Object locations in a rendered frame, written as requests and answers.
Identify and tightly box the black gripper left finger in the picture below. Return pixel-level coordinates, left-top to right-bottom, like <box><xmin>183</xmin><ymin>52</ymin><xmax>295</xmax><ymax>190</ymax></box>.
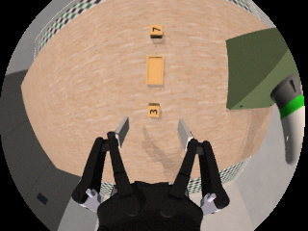
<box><xmin>71</xmin><ymin>116</ymin><xmax>141</xmax><ymax>217</ymax></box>

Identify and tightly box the orange shallow rectangular tray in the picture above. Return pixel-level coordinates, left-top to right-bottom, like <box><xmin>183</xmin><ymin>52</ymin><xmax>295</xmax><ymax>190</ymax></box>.
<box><xmin>146</xmin><ymin>55</ymin><xmax>164</xmax><ymax>85</ymax></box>

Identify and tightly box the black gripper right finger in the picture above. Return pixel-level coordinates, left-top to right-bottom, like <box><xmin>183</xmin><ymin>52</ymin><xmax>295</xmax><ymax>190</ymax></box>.
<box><xmin>160</xmin><ymin>118</ymin><xmax>230</xmax><ymax>218</ymax></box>

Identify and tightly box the orange cube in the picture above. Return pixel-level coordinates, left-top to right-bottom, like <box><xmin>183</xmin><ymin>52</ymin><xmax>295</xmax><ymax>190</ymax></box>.
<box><xmin>150</xmin><ymin>25</ymin><xmax>163</xmax><ymax>39</ymax></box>
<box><xmin>148</xmin><ymin>103</ymin><xmax>160</xmax><ymax>117</ymax></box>

